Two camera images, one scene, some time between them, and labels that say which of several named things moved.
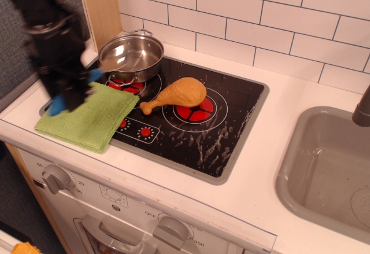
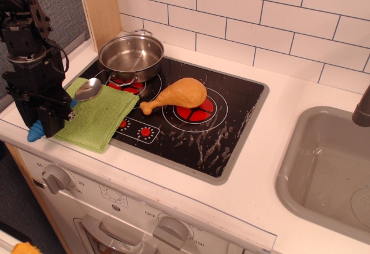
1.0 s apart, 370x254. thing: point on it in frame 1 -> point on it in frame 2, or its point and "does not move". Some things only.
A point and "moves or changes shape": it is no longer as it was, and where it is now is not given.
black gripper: x=58 y=36 -> x=43 y=84
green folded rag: x=92 y=125 does not move
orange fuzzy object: x=25 y=248 does not move
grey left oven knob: x=56 y=178 does not move
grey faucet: x=361 y=114 does not move
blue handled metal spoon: x=59 y=103 moves or changes shape
